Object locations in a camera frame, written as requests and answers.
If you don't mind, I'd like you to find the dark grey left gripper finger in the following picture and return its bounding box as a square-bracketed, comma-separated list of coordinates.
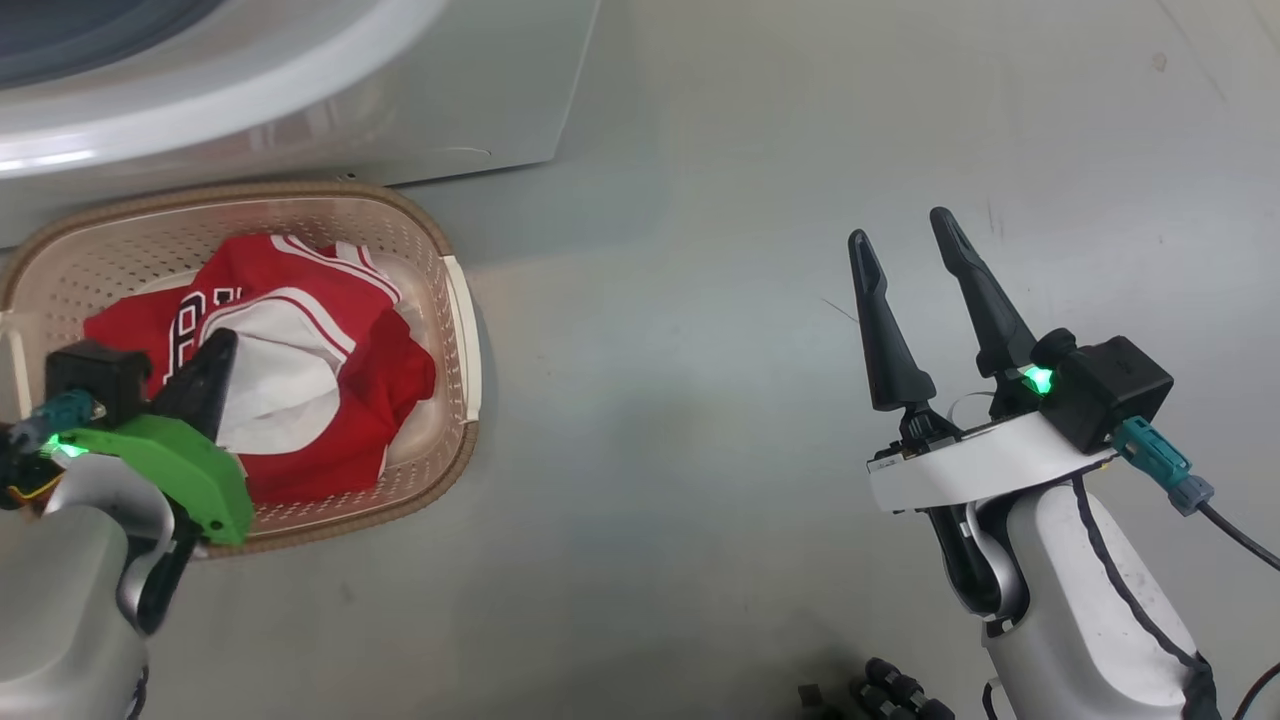
[150, 328, 239, 441]

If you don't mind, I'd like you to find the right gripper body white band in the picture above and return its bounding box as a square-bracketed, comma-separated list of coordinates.
[867, 365, 1116, 515]

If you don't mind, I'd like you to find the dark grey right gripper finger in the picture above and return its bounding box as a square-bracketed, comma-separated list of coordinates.
[929, 207, 1038, 379]
[848, 229, 938, 412]

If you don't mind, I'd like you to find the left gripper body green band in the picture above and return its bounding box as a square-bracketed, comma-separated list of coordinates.
[55, 415, 254, 548]

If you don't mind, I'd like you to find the red and white jersey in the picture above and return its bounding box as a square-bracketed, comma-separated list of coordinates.
[83, 234, 438, 506]

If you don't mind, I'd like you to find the cream perforated laundry basket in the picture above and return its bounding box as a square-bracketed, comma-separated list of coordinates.
[0, 181, 483, 558]

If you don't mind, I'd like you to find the white front-load washing machine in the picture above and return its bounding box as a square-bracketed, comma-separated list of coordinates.
[0, 0, 603, 251]

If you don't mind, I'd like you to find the black cable with teal plug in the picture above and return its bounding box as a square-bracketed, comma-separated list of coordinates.
[1112, 417, 1280, 573]
[10, 390, 106, 451]

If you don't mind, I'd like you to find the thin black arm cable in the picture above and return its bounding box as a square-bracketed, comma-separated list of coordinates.
[1070, 475, 1221, 720]

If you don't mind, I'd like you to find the black corrugated cable conduit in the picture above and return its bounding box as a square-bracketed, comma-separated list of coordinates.
[797, 657, 956, 720]

